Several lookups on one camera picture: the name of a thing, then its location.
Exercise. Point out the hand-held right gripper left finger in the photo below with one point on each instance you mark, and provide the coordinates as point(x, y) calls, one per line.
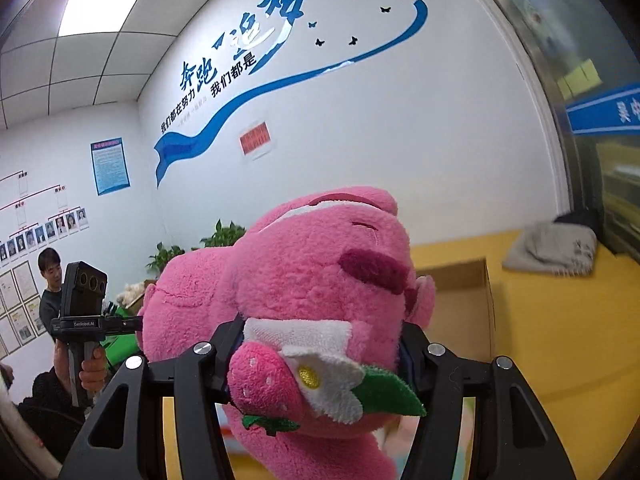
point(215, 360)

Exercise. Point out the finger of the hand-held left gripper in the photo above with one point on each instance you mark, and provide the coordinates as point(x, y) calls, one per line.
point(122, 322)

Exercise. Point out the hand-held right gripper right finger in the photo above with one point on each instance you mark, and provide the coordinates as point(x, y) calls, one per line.
point(410, 360)

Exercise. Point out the pink plush bear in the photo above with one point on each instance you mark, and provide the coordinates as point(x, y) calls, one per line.
point(300, 280)

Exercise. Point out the person's left forearm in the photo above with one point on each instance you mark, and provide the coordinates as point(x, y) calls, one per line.
point(62, 360)

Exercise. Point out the yellow desktop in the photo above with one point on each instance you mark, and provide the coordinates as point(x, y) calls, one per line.
point(550, 340)

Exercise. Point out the person's left hand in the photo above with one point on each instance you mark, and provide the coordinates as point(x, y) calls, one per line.
point(94, 367)

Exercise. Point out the green cloth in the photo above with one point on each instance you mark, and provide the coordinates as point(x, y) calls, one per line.
point(120, 349)

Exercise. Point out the beige plush toy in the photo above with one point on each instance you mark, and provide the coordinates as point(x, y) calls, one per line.
point(132, 294)

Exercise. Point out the cardboard box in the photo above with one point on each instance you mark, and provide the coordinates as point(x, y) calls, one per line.
point(450, 310)

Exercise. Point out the row of framed certificates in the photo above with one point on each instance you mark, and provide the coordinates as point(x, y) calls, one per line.
point(20, 305)

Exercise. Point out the black fuzzy cloth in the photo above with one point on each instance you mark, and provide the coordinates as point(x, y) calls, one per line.
point(45, 405)

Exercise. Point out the green leafy plant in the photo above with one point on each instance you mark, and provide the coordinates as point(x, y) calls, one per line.
point(220, 235)

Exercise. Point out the grey folded cloth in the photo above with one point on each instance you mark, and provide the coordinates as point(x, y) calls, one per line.
point(550, 250)

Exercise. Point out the dark cloth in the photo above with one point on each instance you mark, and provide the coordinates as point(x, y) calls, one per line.
point(575, 220)

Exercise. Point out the ceiling light panel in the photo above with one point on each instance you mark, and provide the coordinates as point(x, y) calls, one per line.
point(105, 2)

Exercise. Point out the blue door sign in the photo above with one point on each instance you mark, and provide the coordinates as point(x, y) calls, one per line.
point(605, 110)

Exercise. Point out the yellow paper notes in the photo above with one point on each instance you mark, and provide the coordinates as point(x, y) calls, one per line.
point(580, 77)

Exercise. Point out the metal framed glass door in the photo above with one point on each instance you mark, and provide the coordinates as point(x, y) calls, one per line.
point(560, 60)

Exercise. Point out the wall photo chart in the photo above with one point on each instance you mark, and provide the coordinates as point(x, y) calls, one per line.
point(45, 220)

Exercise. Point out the blue wall poster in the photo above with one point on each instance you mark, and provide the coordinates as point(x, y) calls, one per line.
point(110, 166)

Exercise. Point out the blue wall lettering decal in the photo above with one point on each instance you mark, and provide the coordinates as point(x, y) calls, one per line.
point(175, 152)

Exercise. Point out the red wall notice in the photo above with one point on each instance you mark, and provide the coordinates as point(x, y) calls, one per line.
point(256, 140)

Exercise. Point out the group of butterfly wall stickers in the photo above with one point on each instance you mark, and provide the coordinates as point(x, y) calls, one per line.
point(385, 9)

